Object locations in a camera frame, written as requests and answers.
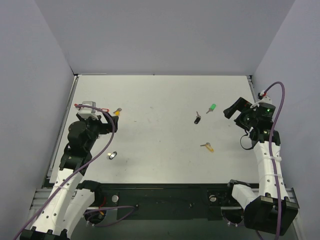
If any key with black tag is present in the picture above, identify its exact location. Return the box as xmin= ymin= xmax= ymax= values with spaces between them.
xmin=194 ymin=111 xmax=201 ymax=125

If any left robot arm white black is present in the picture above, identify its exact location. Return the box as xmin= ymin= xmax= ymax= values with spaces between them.
xmin=18 ymin=112 xmax=119 ymax=240

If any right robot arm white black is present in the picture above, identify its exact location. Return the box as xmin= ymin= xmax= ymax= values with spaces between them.
xmin=223 ymin=96 xmax=299 ymax=236

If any key with yellow round tag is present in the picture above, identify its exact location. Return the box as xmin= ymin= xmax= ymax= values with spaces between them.
xmin=113 ymin=107 xmax=122 ymax=116

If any key with green tag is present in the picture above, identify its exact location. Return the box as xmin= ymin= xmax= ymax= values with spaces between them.
xmin=206 ymin=104 xmax=217 ymax=114

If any key with long yellow tag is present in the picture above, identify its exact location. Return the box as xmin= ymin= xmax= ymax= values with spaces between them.
xmin=200 ymin=142 xmax=214 ymax=153

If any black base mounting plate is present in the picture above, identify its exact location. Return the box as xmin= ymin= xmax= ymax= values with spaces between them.
xmin=72 ymin=183 xmax=258 ymax=221

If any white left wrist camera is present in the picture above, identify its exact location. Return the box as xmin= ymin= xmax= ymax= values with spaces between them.
xmin=77 ymin=101 xmax=99 ymax=120

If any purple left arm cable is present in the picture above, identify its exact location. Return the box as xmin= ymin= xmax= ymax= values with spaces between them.
xmin=11 ymin=104 xmax=137 ymax=240

